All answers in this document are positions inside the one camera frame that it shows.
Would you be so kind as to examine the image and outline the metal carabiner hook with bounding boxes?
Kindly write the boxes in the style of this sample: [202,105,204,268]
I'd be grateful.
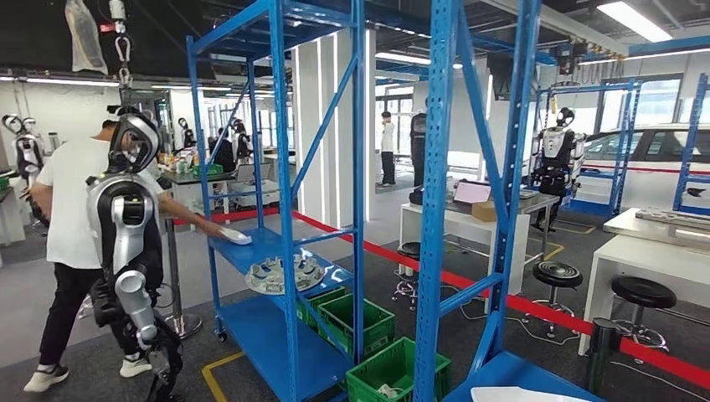
[108,0,135,90]

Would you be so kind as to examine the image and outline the grey plastic wheel hubcap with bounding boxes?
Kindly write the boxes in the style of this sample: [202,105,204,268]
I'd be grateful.
[245,252,327,296]

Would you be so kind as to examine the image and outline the laptop with pink screen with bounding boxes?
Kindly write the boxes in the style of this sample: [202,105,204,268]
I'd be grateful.
[453,180,492,205]

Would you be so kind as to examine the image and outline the silver black humanoid robot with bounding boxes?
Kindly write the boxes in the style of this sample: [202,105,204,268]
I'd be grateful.
[85,105,185,402]

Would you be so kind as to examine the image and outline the metal pole stand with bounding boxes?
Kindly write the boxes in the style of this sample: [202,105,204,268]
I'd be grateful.
[162,216,204,341]

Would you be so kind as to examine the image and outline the ceiling light strip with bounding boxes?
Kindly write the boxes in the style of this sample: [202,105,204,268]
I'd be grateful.
[596,1,674,44]

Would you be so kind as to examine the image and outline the person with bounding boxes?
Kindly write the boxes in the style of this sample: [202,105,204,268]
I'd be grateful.
[23,119,224,394]
[409,112,429,188]
[208,127,238,174]
[379,111,399,188]

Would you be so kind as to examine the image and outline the clear plastic bag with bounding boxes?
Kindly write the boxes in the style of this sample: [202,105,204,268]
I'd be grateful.
[64,0,109,75]

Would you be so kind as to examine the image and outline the brown cardboard box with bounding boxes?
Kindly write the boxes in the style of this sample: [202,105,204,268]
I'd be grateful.
[471,200,499,223]

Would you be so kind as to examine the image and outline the black wall monitor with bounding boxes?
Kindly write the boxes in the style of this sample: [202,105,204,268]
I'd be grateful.
[487,52,538,103]

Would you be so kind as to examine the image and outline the black round stool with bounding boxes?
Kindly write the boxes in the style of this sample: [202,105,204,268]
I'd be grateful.
[396,241,423,296]
[521,260,584,339]
[610,276,678,352]

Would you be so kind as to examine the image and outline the steel workbench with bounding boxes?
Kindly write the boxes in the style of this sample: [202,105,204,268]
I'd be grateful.
[603,208,710,250]
[443,188,561,266]

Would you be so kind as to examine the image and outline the black stanchion post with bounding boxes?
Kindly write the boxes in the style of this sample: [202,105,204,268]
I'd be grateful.
[584,317,621,398]

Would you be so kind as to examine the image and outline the ceiling hoist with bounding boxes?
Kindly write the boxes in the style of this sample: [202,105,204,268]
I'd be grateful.
[548,41,584,76]

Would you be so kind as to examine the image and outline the white car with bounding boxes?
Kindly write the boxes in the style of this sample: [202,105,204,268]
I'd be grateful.
[576,124,710,211]

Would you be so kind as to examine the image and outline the red barrier belt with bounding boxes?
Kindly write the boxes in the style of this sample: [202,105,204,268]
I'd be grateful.
[172,206,710,389]

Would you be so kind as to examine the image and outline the long grey car part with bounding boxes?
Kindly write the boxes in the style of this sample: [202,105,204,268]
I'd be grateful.
[635,208,710,230]

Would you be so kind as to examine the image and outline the white black humanoid robot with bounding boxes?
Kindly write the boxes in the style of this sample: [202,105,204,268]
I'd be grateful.
[177,117,197,149]
[1,113,47,187]
[529,106,588,229]
[231,117,254,162]

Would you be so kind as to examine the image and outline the blue steel shelf rack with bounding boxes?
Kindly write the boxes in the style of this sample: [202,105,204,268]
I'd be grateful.
[672,72,710,214]
[413,0,605,402]
[185,0,368,402]
[535,80,643,219]

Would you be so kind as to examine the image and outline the open laptop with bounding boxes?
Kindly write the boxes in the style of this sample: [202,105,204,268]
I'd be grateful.
[235,162,273,185]

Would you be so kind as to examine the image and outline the yellow floor tape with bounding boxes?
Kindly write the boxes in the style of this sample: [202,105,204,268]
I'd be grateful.
[200,351,245,402]

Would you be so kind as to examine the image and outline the dark table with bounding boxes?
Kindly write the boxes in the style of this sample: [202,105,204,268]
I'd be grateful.
[159,168,237,218]

